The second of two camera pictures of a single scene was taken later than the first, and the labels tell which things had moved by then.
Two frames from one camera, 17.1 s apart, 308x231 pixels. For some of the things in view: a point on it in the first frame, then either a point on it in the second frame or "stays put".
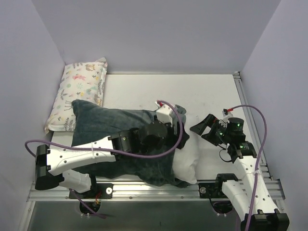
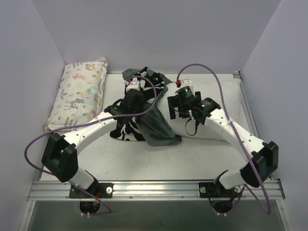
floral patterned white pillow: x=83 y=81 stays put
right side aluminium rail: x=261 y=156 stays put
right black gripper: x=214 y=130 to x=180 y=106
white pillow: x=186 y=162 to x=204 y=131
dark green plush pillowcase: x=90 y=123 to x=150 y=125
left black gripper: x=176 y=135 to x=134 y=95
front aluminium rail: x=130 y=192 stays put
